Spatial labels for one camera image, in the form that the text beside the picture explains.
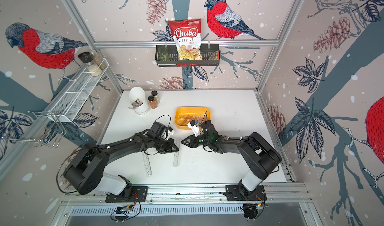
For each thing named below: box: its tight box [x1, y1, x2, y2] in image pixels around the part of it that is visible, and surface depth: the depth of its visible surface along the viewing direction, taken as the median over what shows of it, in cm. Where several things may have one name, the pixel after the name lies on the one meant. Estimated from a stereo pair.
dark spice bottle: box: [151, 90, 160, 104], surface depth 109 cm
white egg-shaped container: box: [128, 86, 151, 115], surface depth 102 cm
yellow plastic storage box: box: [174, 106, 211, 130], surface depth 106 cm
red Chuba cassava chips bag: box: [168, 18, 203, 67], surface depth 84 cm
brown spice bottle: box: [148, 95, 157, 109], surface depth 107 cm
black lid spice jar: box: [77, 52, 94, 63], surface depth 80 cm
